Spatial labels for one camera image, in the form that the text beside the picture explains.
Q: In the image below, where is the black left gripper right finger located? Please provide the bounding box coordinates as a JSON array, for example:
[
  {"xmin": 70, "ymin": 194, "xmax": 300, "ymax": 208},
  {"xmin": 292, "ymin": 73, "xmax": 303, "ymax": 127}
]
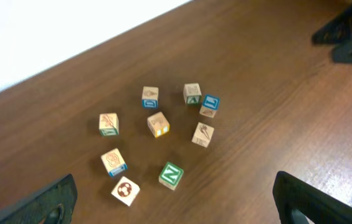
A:
[{"xmin": 272, "ymin": 171, "xmax": 352, "ymax": 224}]

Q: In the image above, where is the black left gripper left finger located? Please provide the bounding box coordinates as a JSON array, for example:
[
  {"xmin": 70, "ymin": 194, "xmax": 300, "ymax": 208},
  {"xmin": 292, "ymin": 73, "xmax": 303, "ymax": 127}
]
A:
[{"xmin": 0, "ymin": 174, "xmax": 78, "ymax": 224}]

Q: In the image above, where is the wooden block carrot drawing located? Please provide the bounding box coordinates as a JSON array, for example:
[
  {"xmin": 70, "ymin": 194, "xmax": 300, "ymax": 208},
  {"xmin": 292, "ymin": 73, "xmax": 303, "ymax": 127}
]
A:
[{"xmin": 191, "ymin": 122, "xmax": 214, "ymax": 148}]

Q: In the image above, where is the wooden block blue L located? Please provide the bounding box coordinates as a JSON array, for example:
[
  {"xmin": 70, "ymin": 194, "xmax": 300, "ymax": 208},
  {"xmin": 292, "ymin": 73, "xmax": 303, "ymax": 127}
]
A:
[{"xmin": 199, "ymin": 95, "xmax": 220, "ymax": 118}]

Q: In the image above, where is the wooden block green N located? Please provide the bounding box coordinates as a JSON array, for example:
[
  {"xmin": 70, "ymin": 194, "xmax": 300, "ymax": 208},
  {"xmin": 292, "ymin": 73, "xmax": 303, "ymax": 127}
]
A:
[{"xmin": 158, "ymin": 162, "xmax": 184, "ymax": 190}]

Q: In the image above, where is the wooden block green A side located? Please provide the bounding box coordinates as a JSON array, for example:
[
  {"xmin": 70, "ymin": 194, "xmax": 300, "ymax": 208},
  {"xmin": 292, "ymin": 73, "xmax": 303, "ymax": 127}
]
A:
[{"xmin": 183, "ymin": 83, "xmax": 202, "ymax": 105}]

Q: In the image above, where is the wooden block soccer ball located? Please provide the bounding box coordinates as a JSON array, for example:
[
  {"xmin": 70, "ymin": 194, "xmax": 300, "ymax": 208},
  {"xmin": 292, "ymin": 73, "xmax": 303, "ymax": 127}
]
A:
[{"xmin": 111, "ymin": 176, "xmax": 140, "ymax": 207}]

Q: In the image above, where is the wooden block blue bottom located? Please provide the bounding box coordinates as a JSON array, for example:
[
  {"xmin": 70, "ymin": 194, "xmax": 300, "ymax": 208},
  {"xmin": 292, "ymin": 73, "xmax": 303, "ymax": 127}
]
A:
[{"xmin": 101, "ymin": 148, "xmax": 128, "ymax": 177}]

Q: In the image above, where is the wooden block green V side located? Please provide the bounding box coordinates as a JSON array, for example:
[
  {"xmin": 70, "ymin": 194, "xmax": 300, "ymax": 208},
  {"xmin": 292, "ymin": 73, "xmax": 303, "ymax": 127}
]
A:
[{"xmin": 99, "ymin": 113, "xmax": 119, "ymax": 136}]

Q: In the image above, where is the wooden block yellow side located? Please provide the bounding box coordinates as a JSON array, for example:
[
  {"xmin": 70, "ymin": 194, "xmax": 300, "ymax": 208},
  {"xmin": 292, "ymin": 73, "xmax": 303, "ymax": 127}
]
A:
[{"xmin": 147, "ymin": 112, "xmax": 170, "ymax": 138}]

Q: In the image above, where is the wooden block blue side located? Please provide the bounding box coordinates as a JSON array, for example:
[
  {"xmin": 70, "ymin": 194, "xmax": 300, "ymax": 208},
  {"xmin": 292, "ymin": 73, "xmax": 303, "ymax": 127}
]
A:
[{"xmin": 141, "ymin": 86, "xmax": 159, "ymax": 108}]

